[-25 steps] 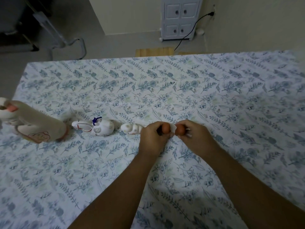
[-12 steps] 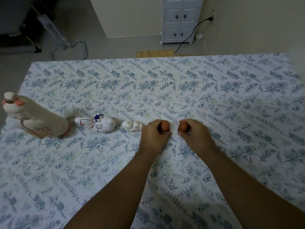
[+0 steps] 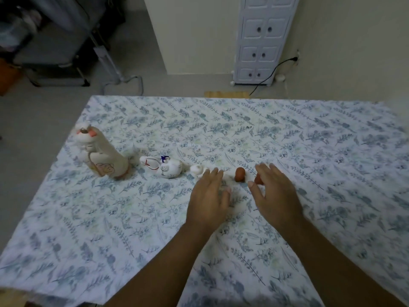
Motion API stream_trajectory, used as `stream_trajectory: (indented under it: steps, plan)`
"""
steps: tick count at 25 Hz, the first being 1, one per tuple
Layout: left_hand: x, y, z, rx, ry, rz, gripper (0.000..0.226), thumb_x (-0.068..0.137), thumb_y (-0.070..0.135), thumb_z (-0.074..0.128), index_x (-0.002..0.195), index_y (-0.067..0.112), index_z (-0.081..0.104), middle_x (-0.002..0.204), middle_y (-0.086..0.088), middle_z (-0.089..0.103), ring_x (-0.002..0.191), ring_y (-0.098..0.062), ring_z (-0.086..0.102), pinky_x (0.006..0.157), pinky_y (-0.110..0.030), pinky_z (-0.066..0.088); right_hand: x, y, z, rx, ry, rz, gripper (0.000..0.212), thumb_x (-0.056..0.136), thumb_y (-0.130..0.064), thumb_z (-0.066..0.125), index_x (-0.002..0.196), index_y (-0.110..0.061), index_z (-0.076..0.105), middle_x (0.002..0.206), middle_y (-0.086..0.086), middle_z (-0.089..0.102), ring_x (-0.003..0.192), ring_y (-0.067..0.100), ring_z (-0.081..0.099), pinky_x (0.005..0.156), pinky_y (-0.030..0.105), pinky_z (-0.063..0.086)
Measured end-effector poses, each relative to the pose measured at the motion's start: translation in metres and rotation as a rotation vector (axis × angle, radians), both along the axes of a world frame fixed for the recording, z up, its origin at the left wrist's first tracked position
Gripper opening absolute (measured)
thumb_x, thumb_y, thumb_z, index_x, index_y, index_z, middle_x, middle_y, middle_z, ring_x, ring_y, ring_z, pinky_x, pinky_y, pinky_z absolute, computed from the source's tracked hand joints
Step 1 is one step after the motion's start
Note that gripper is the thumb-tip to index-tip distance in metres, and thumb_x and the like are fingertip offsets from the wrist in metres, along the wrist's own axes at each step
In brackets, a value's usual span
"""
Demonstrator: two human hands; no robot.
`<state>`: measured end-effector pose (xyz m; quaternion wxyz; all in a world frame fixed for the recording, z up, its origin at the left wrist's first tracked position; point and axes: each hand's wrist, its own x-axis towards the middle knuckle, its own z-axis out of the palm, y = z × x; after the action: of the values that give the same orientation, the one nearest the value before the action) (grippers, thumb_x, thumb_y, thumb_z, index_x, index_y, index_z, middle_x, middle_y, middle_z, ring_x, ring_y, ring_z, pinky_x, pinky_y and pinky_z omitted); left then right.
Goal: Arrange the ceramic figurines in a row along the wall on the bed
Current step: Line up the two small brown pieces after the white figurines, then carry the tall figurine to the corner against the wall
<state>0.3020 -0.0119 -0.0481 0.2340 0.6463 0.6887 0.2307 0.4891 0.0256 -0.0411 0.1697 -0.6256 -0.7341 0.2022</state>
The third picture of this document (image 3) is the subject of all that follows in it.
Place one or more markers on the person's right forearm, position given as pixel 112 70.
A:
pixel 332 265

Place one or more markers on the tall cream ceramic cat figurine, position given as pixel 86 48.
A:
pixel 102 156

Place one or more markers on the white drawer cabinet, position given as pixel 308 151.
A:
pixel 265 38

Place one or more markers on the black metal frame rack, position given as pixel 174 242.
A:
pixel 60 31

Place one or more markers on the small white round floor object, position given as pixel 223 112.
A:
pixel 281 77

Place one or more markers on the person's left forearm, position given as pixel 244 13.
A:
pixel 159 268

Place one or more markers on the light wooden board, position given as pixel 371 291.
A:
pixel 226 94

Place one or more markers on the person's left thumb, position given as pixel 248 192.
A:
pixel 226 196

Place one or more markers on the small white ceramic figurine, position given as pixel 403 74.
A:
pixel 197 170

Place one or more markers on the person's right hand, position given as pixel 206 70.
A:
pixel 278 201

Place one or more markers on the person's left hand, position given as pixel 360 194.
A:
pixel 206 204

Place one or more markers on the blue floral white tablecloth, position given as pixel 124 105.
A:
pixel 287 140

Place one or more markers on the small brown clay figurine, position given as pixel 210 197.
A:
pixel 258 180
pixel 240 174

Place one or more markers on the person's right thumb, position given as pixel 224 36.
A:
pixel 255 193

